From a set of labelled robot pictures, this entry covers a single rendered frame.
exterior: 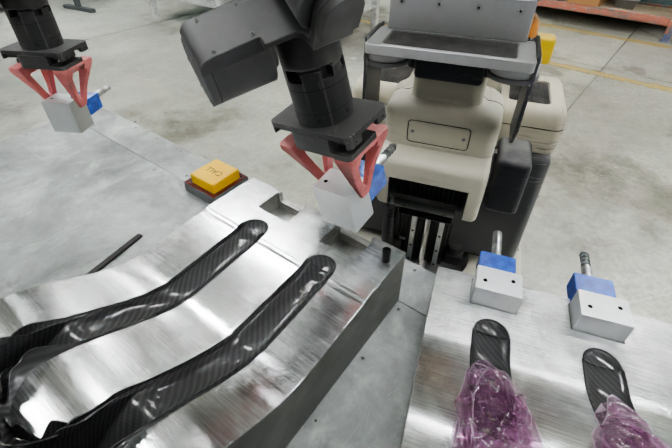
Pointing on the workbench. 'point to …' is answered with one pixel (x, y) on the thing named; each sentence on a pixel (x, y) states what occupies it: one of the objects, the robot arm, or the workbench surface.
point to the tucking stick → (115, 254)
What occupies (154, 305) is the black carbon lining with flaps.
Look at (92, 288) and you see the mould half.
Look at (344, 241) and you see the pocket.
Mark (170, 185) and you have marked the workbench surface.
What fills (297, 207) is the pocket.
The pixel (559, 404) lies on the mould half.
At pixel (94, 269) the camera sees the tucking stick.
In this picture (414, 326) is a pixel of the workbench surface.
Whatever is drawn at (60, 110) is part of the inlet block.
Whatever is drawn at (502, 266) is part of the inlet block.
